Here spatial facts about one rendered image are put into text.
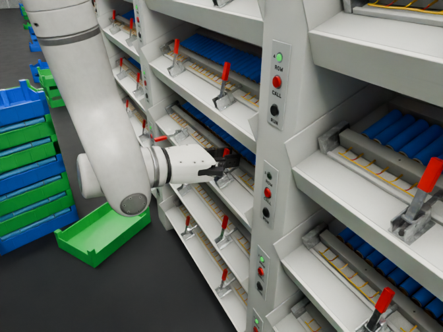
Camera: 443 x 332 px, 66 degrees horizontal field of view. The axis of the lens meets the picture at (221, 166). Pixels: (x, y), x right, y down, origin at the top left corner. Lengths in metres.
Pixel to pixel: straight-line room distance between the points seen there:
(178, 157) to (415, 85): 0.46
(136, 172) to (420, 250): 0.41
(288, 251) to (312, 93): 0.29
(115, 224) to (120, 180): 0.94
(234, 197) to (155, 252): 0.65
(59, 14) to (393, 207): 0.49
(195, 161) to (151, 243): 0.74
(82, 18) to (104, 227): 1.07
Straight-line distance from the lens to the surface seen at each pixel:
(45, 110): 1.35
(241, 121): 0.65
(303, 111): 0.49
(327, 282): 0.61
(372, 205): 0.46
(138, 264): 1.32
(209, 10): 0.68
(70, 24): 0.55
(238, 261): 0.88
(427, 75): 0.36
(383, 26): 0.42
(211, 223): 0.98
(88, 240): 1.46
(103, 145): 0.56
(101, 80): 0.57
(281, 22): 0.50
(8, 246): 1.53
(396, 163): 0.47
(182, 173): 0.68
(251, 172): 0.77
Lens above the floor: 0.94
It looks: 31 degrees down
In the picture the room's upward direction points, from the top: straight up
